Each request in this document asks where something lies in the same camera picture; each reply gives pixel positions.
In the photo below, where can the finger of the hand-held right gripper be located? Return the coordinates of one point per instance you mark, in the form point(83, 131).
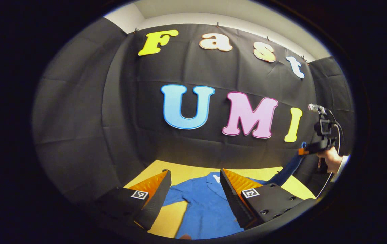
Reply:
point(310, 149)

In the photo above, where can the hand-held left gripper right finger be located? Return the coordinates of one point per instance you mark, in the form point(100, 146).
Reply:
point(232, 198)

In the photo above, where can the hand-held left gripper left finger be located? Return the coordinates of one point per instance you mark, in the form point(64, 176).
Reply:
point(158, 196)

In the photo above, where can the blue button shirt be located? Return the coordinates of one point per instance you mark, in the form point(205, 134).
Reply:
point(203, 210)

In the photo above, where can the black backdrop cloth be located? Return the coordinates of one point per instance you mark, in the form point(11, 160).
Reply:
point(129, 101)

